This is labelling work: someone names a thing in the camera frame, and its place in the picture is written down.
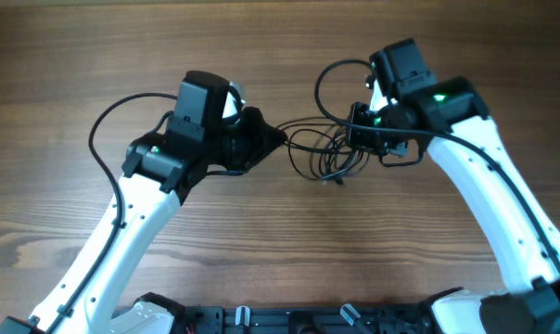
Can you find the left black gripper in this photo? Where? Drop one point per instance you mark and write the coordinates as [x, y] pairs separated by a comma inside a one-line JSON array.
[[262, 134]]

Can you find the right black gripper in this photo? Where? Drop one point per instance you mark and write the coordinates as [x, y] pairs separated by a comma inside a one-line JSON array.
[[357, 139]]

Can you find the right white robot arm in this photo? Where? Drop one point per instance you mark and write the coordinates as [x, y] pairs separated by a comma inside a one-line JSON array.
[[451, 124]]

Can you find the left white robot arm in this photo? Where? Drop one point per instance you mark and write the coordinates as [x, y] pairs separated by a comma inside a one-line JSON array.
[[160, 169]]

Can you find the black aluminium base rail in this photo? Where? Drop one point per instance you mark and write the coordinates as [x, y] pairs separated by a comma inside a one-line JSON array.
[[348, 318]]

